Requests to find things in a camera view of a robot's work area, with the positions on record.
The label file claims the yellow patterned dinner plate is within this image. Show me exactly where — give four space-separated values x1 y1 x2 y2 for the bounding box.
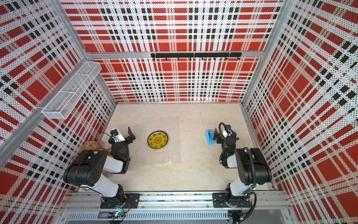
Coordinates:
147 131 169 149

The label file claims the clear bubble wrap sheet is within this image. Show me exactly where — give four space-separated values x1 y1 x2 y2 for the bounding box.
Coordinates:
130 116 181 168

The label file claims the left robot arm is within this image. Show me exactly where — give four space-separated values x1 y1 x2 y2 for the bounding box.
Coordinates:
63 127 140 209

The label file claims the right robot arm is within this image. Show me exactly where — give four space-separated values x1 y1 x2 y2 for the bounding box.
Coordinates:
213 132 272 208

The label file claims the brown teddy bear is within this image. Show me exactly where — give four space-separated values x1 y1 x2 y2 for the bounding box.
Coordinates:
71 141 105 161

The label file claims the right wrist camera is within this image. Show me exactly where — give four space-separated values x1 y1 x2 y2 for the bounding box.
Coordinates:
222 124 233 136

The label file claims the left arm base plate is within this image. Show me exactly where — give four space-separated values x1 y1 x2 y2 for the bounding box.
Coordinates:
100 193 140 209

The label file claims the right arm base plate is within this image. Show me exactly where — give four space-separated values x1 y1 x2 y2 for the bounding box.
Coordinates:
212 193 251 208

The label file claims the white wire mesh basket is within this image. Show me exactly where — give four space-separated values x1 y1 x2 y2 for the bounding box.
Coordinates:
42 61 102 119

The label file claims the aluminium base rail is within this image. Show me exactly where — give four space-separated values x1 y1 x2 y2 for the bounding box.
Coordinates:
55 190 295 224

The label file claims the black wall hook rail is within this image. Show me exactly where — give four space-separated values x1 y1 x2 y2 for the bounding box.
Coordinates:
151 52 242 60

